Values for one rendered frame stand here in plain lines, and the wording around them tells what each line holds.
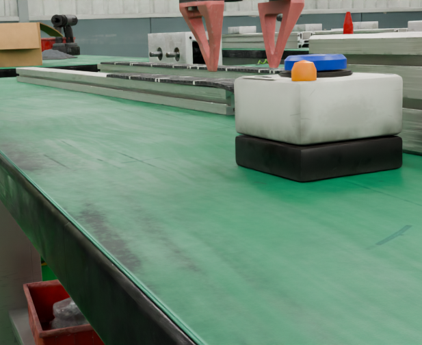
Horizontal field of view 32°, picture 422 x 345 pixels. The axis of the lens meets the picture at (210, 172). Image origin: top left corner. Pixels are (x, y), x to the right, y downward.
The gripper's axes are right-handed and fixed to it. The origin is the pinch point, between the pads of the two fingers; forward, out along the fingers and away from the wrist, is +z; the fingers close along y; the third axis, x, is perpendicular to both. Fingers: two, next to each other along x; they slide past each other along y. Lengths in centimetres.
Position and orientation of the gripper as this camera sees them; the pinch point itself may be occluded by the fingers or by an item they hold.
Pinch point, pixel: (243, 61)
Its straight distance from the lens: 82.6
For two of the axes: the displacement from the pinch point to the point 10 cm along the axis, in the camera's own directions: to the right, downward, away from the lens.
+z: 0.4, 9.8, 1.8
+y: 8.8, -1.2, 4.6
